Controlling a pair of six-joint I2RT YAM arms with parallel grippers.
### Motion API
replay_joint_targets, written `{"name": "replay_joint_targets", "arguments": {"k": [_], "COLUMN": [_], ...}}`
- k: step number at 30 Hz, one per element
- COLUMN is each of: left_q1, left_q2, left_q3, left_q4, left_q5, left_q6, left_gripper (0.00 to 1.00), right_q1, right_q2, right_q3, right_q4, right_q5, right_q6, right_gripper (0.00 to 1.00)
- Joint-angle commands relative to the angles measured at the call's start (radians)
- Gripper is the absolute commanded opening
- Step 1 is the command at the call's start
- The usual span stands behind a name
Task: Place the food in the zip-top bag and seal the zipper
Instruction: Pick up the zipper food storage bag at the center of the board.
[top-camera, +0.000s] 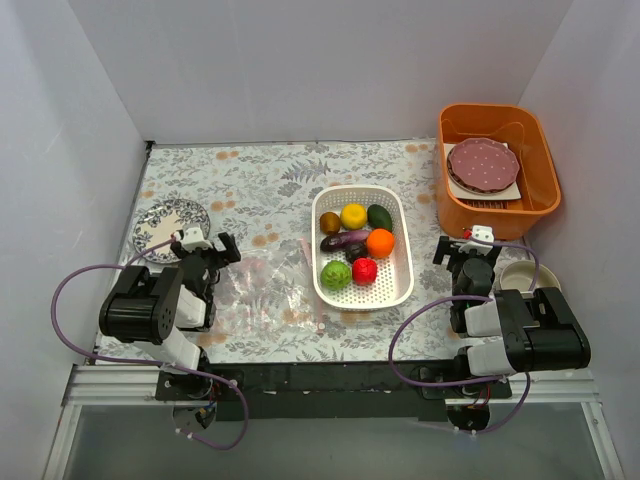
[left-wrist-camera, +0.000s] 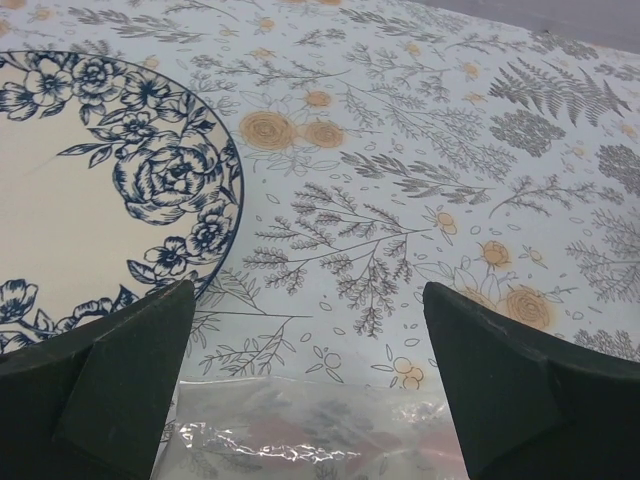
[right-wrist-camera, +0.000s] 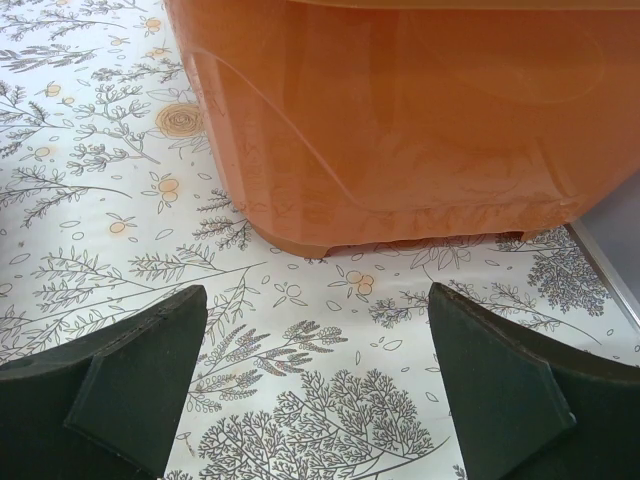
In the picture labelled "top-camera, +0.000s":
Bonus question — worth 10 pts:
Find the white perforated plastic basket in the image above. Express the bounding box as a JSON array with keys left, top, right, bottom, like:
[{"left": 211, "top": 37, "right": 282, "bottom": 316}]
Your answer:
[{"left": 311, "top": 185, "right": 414, "bottom": 311}]

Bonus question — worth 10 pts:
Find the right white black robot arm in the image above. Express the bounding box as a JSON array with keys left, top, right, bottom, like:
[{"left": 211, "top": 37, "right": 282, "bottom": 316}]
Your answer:
[{"left": 410, "top": 233, "right": 591, "bottom": 398}]

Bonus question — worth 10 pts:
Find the purple eggplant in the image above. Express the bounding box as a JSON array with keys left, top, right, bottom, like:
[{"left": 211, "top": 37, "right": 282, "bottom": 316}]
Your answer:
[{"left": 320, "top": 230, "right": 370, "bottom": 253}]

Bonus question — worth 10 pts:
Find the red apple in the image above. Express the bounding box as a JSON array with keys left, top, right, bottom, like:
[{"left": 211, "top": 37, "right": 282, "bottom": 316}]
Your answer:
[{"left": 352, "top": 258, "right": 378, "bottom": 286}]

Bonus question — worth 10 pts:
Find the yellow fruit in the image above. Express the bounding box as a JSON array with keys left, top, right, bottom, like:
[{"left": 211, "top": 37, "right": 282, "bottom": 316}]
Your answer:
[{"left": 340, "top": 203, "right": 368, "bottom": 230}]

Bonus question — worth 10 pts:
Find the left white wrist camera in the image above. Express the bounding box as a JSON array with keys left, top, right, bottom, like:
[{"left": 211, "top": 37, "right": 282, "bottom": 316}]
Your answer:
[{"left": 172, "top": 226, "right": 212, "bottom": 252}]

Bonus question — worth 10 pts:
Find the white square plate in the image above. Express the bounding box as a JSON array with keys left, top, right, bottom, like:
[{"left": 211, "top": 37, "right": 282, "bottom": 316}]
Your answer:
[{"left": 444, "top": 143, "right": 521, "bottom": 201}]

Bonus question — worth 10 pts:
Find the brown kiwi fruit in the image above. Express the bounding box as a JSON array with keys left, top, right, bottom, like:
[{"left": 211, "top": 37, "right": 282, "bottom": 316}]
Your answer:
[{"left": 319, "top": 212, "right": 342, "bottom": 235}]

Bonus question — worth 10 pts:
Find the beige ceramic bowl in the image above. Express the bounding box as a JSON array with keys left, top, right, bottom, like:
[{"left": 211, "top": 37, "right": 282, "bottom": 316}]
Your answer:
[{"left": 494, "top": 260, "right": 561, "bottom": 292}]

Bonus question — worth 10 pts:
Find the green avocado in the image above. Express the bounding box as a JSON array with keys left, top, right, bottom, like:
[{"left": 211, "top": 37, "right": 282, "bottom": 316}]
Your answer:
[{"left": 367, "top": 204, "right": 393, "bottom": 232}]

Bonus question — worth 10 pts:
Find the orange plastic tub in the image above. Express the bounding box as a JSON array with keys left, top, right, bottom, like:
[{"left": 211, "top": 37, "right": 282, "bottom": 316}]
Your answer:
[{"left": 433, "top": 103, "right": 561, "bottom": 240}]

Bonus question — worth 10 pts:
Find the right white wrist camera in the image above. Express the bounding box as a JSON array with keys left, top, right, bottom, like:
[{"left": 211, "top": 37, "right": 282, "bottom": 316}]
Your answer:
[{"left": 463, "top": 225, "right": 495, "bottom": 246}]

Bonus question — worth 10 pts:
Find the orange fruit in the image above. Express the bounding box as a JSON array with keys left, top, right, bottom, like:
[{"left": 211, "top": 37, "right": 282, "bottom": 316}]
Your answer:
[{"left": 366, "top": 228, "right": 395, "bottom": 259}]

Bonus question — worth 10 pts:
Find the clear zip top bag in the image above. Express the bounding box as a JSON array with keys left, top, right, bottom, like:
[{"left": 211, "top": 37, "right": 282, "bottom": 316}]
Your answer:
[{"left": 211, "top": 239, "right": 322, "bottom": 338}]

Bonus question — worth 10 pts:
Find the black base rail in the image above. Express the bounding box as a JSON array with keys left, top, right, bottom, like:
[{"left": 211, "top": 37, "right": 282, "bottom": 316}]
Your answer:
[{"left": 155, "top": 360, "right": 485, "bottom": 422}]

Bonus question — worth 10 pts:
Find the aluminium frame rail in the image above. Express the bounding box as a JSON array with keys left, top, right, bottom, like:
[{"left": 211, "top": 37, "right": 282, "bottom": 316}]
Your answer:
[{"left": 44, "top": 365, "right": 625, "bottom": 479}]

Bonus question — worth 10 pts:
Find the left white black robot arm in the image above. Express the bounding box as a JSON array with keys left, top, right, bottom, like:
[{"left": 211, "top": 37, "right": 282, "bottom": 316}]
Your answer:
[{"left": 99, "top": 226, "right": 241, "bottom": 400}]

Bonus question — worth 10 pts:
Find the dark purple fruit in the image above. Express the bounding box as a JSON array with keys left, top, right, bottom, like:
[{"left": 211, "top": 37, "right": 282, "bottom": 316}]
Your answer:
[{"left": 344, "top": 242, "right": 368, "bottom": 264}]

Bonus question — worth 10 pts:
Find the green custard apple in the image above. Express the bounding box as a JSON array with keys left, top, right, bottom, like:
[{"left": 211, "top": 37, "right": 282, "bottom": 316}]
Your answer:
[{"left": 320, "top": 260, "right": 352, "bottom": 291}]

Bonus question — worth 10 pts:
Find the blue floral plate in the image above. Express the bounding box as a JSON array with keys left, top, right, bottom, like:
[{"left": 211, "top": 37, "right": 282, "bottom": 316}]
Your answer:
[{"left": 132, "top": 198, "right": 210, "bottom": 254}]

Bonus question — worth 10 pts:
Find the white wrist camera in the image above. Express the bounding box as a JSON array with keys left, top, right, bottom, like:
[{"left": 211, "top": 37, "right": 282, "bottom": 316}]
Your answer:
[
  {"left": 172, "top": 226, "right": 212, "bottom": 252},
  {"left": 463, "top": 225, "right": 495, "bottom": 246}
]

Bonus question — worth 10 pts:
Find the floral tablecloth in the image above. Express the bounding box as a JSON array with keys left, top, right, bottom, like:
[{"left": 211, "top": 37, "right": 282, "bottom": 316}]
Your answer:
[{"left": 132, "top": 139, "right": 463, "bottom": 363}]

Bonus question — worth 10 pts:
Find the pink polka dot plate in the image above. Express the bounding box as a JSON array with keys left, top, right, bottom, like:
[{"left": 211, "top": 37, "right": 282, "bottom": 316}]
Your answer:
[{"left": 447, "top": 138, "right": 520, "bottom": 194}]

